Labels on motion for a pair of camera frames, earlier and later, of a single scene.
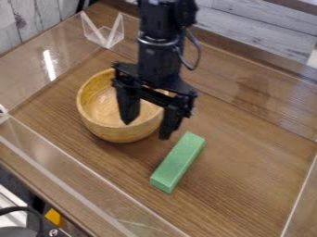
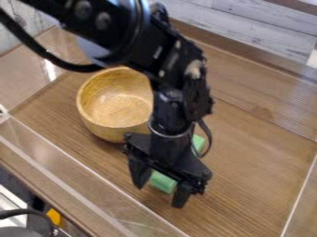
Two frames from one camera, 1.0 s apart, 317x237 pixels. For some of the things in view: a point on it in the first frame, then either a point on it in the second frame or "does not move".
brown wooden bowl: (98, 111) does not move
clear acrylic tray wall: (104, 205) does not move
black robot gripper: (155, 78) → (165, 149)
